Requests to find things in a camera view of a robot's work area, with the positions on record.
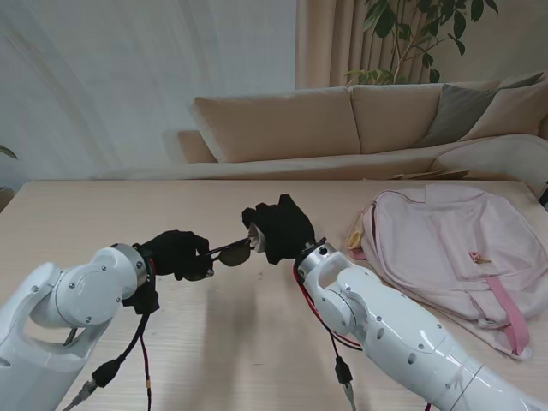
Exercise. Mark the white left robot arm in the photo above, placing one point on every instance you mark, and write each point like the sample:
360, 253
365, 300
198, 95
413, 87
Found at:
64, 299

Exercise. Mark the yellow backpack charm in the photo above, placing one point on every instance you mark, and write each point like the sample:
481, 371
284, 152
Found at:
353, 235

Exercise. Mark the beige loose sofa cushion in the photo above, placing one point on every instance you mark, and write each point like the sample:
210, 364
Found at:
514, 111

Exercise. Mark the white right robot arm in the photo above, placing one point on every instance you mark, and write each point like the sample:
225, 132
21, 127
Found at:
385, 325

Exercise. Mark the beige fabric sofa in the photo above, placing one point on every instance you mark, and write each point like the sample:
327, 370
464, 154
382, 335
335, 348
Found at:
278, 124

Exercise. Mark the tall green leafy houseplant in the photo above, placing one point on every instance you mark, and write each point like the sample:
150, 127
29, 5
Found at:
385, 21

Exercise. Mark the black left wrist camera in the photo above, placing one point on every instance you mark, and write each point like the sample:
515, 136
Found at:
143, 299

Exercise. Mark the pale pink backpack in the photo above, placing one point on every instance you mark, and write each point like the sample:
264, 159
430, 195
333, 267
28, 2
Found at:
449, 240

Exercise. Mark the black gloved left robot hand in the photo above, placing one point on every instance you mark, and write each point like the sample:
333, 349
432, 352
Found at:
180, 254

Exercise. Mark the green variegated leafy plant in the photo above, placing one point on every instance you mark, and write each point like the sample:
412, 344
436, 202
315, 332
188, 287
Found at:
6, 152

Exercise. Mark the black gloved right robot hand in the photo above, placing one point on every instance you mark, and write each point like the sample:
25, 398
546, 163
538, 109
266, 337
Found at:
287, 231

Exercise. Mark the white backdrop cloth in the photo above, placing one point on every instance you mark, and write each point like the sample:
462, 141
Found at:
128, 85

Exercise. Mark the grey sofa cushion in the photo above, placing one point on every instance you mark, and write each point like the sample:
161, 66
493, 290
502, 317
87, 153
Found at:
462, 111

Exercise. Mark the dark thin-framed sunglasses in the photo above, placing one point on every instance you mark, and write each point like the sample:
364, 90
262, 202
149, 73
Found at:
234, 256

